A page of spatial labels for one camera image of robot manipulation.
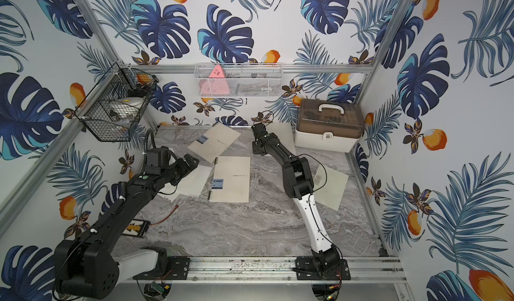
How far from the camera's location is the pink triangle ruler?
901mm

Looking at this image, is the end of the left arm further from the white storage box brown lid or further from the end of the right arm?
the white storage box brown lid

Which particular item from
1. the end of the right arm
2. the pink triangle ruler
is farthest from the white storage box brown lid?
the pink triangle ruler

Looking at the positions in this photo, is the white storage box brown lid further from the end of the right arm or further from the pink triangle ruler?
the pink triangle ruler
